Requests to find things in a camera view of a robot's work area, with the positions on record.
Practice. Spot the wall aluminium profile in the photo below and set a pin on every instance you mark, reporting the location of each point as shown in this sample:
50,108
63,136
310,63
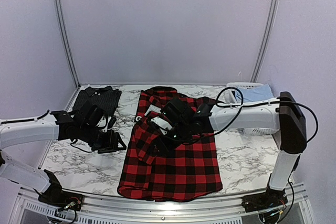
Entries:
272,13
65,43

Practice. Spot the light blue shirt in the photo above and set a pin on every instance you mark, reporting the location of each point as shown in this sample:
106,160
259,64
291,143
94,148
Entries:
255,94

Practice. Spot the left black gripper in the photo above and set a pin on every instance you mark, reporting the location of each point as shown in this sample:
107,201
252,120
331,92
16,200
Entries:
110,145

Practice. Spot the aluminium table front rail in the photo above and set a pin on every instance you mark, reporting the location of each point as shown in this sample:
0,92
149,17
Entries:
112,209

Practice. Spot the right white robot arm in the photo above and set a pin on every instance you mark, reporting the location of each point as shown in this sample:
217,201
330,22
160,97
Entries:
282,113

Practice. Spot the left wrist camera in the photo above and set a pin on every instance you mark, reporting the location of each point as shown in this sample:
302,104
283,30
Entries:
90,115

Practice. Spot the red black plaid shirt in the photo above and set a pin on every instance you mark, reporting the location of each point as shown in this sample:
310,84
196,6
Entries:
183,173

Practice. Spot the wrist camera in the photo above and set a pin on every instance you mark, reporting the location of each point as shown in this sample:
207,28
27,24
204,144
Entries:
162,125
90,115

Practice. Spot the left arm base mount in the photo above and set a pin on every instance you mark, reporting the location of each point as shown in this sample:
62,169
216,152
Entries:
64,200

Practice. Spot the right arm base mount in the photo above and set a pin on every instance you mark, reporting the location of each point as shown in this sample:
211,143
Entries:
262,201

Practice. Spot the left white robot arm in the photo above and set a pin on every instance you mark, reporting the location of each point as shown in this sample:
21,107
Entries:
55,126

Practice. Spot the black pinstripe folded shirt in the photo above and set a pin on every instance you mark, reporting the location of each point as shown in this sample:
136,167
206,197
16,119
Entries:
106,98

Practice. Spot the left wall aluminium profile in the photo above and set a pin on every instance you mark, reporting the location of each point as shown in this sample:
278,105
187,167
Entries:
65,43

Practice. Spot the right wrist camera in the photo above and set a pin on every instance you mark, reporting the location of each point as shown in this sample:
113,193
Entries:
162,125

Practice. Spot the right wall aluminium profile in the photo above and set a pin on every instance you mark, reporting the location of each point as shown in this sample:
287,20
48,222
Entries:
272,13

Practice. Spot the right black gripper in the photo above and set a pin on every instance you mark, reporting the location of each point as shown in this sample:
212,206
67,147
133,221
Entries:
164,146

